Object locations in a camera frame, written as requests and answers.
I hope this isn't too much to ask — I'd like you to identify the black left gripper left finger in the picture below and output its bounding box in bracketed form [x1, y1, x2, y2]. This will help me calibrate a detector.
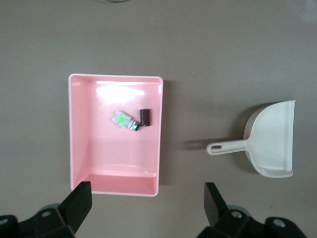
[0, 180, 93, 238]

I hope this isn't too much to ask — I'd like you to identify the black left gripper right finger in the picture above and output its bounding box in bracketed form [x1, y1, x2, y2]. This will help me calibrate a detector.
[198, 182, 307, 238]

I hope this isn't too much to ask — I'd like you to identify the beige plastic dustpan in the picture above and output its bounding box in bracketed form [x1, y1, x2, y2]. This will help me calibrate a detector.
[207, 100, 297, 179]

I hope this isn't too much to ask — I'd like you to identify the white green electronic switch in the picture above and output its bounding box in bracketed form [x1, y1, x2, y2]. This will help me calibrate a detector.
[111, 110, 141, 132]

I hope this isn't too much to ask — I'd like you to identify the dark brown electronic component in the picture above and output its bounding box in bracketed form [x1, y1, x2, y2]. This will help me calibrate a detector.
[139, 108, 152, 127]

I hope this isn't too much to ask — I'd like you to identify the pink plastic bin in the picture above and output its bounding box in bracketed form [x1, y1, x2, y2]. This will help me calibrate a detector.
[68, 73, 164, 198]

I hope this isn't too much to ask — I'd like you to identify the brown table mat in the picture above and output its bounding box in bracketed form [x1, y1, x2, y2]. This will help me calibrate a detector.
[0, 0, 317, 238]

